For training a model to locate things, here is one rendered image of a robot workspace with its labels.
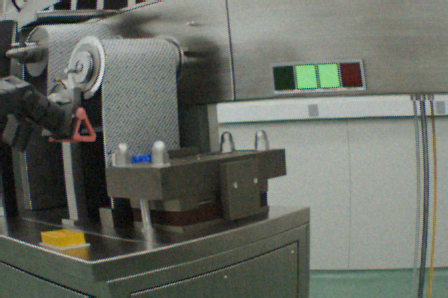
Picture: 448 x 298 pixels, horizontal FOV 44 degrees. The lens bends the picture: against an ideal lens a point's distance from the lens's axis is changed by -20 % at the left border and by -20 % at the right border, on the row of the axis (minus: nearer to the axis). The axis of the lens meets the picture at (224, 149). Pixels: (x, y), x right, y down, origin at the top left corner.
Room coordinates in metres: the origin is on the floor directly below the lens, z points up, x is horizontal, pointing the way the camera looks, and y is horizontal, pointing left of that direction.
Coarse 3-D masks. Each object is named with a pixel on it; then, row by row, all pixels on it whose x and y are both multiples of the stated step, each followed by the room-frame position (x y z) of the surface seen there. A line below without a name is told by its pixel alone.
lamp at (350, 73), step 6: (342, 66) 1.36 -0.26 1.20; (348, 66) 1.35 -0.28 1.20; (354, 66) 1.34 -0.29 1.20; (342, 72) 1.36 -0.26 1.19; (348, 72) 1.35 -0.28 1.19; (354, 72) 1.34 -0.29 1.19; (342, 78) 1.36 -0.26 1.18; (348, 78) 1.36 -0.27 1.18; (354, 78) 1.34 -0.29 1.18; (360, 78) 1.33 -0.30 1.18; (348, 84) 1.36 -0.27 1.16; (354, 84) 1.35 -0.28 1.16; (360, 84) 1.34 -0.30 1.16
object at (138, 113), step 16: (128, 80) 1.43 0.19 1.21; (144, 80) 1.46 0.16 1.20; (160, 80) 1.51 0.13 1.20; (112, 96) 1.38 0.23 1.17; (128, 96) 1.42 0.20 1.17; (144, 96) 1.46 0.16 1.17; (160, 96) 1.50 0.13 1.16; (112, 112) 1.38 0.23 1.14; (128, 112) 1.42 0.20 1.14; (144, 112) 1.46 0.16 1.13; (160, 112) 1.50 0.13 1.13; (176, 112) 1.54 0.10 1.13; (112, 128) 1.38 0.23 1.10; (128, 128) 1.42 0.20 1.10; (144, 128) 1.46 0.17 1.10; (160, 128) 1.50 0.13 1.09; (176, 128) 1.54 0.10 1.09; (112, 144) 1.38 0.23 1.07; (128, 144) 1.42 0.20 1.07; (144, 144) 1.46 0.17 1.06; (176, 144) 1.54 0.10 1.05; (112, 160) 1.38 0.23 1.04
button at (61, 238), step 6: (42, 234) 1.11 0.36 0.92; (48, 234) 1.10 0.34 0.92; (54, 234) 1.09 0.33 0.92; (60, 234) 1.10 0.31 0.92; (66, 234) 1.10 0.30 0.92; (72, 234) 1.10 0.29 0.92; (78, 234) 1.11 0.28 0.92; (42, 240) 1.11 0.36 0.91; (48, 240) 1.10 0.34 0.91; (54, 240) 1.08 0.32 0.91; (60, 240) 1.07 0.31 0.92; (66, 240) 1.08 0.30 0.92; (72, 240) 1.10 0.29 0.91; (78, 240) 1.11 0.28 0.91; (60, 246) 1.07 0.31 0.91; (66, 246) 1.08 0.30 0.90
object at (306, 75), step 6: (300, 66) 1.43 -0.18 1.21; (306, 66) 1.42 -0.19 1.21; (312, 66) 1.41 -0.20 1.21; (300, 72) 1.43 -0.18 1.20; (306, 72) 1.42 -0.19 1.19; (312, 72) 1.41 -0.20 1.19; (300, 78) 1.43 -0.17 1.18; (306, 78) 1.42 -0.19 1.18; (312, 78) 1.41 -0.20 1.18; (300, 84) 1.44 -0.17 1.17; (306, 84) 1.43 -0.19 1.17; (312, 84) 1.42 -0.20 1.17
